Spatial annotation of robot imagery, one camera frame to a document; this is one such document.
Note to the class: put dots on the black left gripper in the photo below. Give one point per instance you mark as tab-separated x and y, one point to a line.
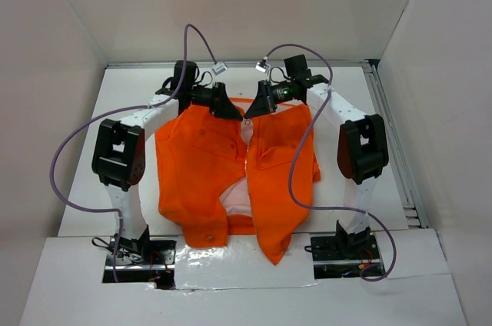
222	107

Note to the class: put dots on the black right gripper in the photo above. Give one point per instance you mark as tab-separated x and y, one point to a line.
263	104

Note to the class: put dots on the orange jacket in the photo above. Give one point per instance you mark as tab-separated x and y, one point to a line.
219	178

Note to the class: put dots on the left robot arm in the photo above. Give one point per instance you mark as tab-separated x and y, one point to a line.
119	157

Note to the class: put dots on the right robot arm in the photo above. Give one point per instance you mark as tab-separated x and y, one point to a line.
362	151

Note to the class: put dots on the white taped cover sheet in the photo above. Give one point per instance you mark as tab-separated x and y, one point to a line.
242	265

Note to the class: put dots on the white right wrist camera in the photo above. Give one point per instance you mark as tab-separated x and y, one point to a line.
262	65

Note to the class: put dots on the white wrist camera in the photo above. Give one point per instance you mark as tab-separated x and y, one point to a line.
218	68
262	65

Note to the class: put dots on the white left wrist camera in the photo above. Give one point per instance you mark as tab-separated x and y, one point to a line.
218	68

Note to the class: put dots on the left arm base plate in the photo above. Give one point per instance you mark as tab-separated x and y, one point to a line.
156	267

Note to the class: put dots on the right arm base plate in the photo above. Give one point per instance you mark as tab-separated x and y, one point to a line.
344	255

